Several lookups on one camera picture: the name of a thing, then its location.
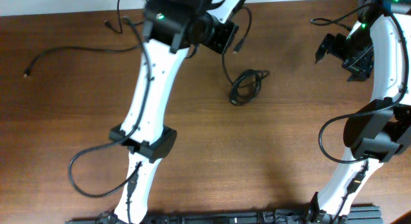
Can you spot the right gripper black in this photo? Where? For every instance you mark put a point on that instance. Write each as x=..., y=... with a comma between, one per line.
x=358, y=68

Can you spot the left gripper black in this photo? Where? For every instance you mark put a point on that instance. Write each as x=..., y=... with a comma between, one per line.
x=228, y=33

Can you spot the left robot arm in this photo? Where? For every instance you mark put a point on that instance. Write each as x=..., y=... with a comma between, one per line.
x=170, y=27

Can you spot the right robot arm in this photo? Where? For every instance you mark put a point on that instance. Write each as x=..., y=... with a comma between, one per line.
x=377, y=47

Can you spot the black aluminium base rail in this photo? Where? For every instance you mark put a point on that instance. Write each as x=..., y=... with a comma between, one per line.
x=224, y=217

